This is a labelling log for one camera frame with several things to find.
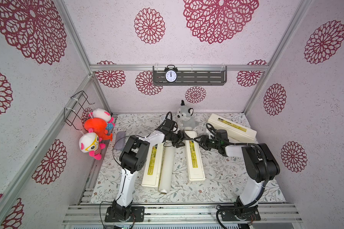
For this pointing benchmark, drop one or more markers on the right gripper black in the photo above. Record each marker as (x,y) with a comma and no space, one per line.
(206,142)

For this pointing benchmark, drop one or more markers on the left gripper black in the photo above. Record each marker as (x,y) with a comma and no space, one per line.
(185,136)

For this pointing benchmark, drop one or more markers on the cream wrap dispenser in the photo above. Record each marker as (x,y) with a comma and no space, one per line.
(152,172)
(194,160)

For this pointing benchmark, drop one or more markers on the plastic wrap roll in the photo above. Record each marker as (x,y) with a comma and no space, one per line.
(167,169)

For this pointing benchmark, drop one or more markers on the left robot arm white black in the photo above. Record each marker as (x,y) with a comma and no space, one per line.
(134,156)

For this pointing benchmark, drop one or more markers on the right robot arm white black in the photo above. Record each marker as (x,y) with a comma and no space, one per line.
(260,164)

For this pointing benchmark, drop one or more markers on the grey husky plush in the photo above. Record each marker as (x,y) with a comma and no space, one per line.
(185,118)

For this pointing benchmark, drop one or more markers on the floral table mat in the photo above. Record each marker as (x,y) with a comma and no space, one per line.
(225,176)

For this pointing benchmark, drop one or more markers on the small white round clock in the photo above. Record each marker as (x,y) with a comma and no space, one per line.
(163,119)

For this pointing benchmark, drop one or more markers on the back right cream dispenser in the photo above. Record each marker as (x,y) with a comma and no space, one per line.
(234,130)

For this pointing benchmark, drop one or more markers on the grey cloth roll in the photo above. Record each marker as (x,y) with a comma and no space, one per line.
(120,140)

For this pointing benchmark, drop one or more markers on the black alarm clock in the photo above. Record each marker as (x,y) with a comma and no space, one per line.
(171,73)

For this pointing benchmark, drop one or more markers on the red plush toy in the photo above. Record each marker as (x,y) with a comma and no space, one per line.
(98,126)

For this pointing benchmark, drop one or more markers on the white pink plush upper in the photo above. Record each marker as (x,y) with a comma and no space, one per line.
(102,114)

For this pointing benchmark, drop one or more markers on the white plush with glasses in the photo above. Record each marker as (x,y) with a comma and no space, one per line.
(90,143)

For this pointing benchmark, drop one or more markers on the grey wall shelf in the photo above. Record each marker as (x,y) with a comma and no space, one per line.
(193,77)

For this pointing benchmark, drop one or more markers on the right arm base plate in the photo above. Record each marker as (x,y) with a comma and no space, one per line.
(236,213)

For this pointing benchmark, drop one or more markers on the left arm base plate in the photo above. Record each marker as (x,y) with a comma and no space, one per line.
(118,213)

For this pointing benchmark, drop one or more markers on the black wire basket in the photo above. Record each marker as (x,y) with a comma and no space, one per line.
(76,115)

